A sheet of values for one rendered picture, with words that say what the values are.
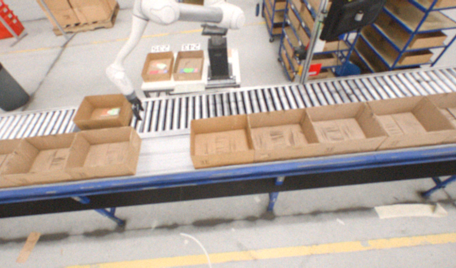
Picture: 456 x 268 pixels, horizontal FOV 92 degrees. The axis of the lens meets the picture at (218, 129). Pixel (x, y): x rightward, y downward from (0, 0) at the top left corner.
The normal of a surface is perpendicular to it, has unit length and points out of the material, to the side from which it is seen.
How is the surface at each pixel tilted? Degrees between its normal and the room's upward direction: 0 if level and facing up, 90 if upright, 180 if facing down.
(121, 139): 89
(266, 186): 0
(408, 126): 0
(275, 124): 89
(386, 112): 89
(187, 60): 1
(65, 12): 90
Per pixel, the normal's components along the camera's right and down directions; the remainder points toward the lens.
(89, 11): 0.14, 0.79
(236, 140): -0.08, -0.61
